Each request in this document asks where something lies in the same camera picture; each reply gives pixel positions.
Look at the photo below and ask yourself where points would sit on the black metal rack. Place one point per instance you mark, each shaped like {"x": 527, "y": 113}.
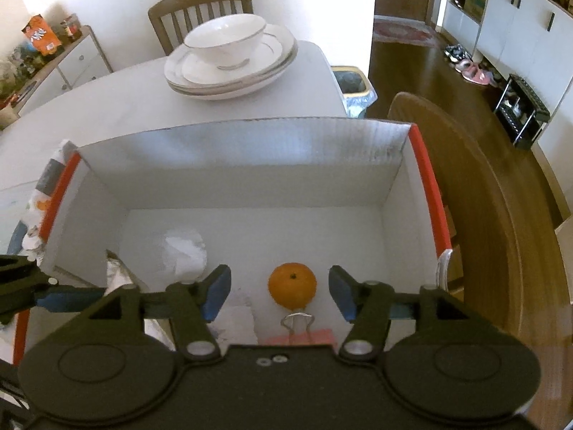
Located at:
{"x": 521, "y": 112}

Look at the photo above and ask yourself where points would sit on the gold-rimmed trash bin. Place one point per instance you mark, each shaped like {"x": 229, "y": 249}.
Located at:
{"x": 353, "y": 89}

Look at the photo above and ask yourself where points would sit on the orange mandarin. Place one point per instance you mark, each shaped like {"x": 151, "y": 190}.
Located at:
{"x": 292, "y": 284}

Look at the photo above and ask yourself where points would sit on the dark shoes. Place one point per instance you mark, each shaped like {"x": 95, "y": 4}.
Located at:
{"x": 456, "y": 53}

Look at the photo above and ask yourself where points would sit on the pink slipper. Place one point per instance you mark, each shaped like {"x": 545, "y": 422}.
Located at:
{"x": 468, "y": 67}
{"x": 480, "y": 78}

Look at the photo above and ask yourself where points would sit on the silver foil packet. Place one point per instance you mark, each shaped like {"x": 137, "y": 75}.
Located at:
{"x": 118, "y": 277}

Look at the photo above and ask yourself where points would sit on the orange snack bag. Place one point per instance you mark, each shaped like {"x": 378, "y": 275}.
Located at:
{"x": 41, "y": 36}

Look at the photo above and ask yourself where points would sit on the white gold-rimmed bowl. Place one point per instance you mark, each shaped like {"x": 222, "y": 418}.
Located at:
{"x": 224, "y": 40}

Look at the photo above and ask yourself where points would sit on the clear vase with plants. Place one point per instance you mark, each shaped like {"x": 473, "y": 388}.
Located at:
{"x": 18, "y": 65}

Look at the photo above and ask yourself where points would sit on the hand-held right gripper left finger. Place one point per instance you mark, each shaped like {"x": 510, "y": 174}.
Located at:
{"x": 218, "y": 294}

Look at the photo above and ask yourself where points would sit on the large grey wall cabinet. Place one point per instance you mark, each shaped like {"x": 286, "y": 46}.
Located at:
{"x": 519, "y": 22}

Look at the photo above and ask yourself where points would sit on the stack of white bowls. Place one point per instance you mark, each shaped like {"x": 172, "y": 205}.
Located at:
{"x": 273, "y": 51}

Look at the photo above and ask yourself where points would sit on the white tissue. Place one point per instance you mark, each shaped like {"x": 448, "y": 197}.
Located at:
{"x": 183, "y": 251}

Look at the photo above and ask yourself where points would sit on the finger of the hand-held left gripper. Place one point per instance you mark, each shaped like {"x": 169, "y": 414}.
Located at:
{"x": 67, "y": 299}

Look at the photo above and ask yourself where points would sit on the curved-back wooden chair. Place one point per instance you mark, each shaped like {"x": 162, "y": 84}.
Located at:
{"x": 470, "y": 210}

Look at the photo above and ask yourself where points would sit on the red patterned rug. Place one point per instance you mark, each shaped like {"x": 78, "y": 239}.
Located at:
{"x": 403, "y": 31}

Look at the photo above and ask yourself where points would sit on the white floral pouch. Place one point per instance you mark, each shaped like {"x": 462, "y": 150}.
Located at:
{"x": 42, "y": 197}

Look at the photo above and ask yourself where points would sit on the white wooden sideboard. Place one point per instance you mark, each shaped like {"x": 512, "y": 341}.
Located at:
{"x": 76, "y": 62}

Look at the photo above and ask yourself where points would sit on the red cardboard box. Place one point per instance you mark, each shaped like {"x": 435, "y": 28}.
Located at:
{"x": 250, "y": 165}

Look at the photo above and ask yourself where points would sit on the white gold-rimmed plate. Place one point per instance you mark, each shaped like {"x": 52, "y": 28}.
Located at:
{"x": 241, "y": 92}

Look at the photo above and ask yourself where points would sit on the pink binder clip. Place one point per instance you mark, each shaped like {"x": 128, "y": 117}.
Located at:
{"x": 314, "y": 337}

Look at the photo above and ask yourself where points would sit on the grey desktop table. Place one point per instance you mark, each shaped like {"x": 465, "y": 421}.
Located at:
{"x": 134, "y": 107}

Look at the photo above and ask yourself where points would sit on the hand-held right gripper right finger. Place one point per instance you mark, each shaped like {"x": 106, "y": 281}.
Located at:
{"x": 342, "y": 298}

